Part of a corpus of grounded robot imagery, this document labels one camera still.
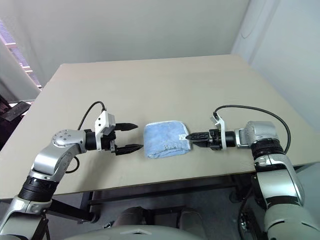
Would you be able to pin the grey robot torso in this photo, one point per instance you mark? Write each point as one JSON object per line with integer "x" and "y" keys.
{"x": 125, "y": 233}

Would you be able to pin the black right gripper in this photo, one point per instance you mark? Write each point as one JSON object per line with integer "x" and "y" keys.
{"x": 214, "y": 140}

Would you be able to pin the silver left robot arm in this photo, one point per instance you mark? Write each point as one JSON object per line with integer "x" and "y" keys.
{"x": 62, "y": 140}

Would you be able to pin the black table frame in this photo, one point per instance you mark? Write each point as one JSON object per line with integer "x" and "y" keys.
{"x": 150, "y": 192}

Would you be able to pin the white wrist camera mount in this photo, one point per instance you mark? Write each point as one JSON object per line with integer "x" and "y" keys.
{"x": 221, "y": 125}
{"x": 101, "y": 122}

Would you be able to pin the light blue towel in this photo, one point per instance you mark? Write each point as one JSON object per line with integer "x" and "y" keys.
{"x": 165, "y": 135}

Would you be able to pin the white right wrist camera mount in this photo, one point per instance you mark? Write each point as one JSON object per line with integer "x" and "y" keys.
{"x": 221, "y": 125}

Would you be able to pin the window blind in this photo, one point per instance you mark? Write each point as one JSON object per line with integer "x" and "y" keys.
{"x": 17, "y": 55}

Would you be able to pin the dark chair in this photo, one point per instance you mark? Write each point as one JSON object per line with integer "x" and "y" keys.
{"x": 15, "y": 111}

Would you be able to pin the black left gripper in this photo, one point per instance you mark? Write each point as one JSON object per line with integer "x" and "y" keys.
{"x": 110, "y": 143}

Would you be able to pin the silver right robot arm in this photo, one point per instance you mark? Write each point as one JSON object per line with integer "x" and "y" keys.
{"x": 262, "y": 135}

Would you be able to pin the grey rounded shape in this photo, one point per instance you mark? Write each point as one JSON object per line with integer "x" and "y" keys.
{"x": 130, "y": 216}
{"x": 191, "y": 221}

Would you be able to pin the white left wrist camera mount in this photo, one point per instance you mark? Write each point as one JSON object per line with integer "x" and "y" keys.
{"x": 101, "y": 122}

